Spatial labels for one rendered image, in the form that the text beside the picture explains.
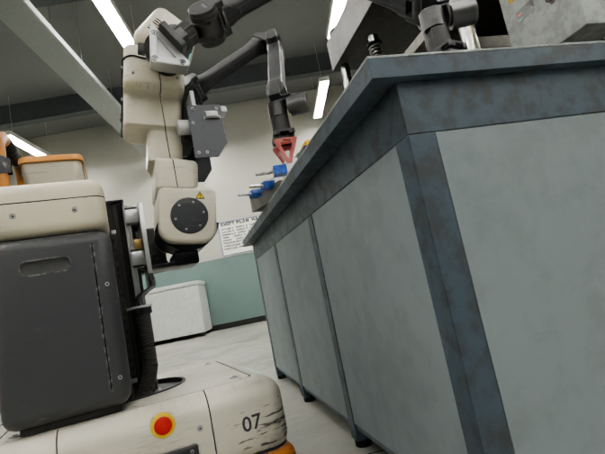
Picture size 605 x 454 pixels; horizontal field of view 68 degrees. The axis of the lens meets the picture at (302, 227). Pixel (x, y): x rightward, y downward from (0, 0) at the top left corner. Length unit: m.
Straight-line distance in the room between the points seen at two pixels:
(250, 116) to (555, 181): 8.56
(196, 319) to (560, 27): 6.94
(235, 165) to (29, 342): 8.02
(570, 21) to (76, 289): 1.60
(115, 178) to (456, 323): 8.90
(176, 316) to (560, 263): 7.35
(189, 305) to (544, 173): 7.28
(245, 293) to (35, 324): 7.59
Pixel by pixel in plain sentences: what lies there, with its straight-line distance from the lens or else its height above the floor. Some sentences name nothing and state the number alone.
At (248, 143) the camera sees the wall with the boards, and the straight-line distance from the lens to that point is 9.07.
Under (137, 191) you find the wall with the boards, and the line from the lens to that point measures 9.22.
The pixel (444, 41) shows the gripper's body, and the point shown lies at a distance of 1.15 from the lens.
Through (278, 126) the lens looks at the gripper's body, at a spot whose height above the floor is 0.96.
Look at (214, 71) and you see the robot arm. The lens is 1.79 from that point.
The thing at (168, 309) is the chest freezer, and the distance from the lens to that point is 7.95.
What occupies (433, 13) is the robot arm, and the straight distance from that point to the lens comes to 1.19.
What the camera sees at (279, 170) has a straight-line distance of 1.36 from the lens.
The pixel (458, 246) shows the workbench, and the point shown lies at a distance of 0.75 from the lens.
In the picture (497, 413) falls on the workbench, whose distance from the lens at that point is 0.78.
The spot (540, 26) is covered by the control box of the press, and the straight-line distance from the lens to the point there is 1.84.
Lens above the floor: 0.47
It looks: 8 degrees up
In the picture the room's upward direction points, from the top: 11 degrees counter-clockwise
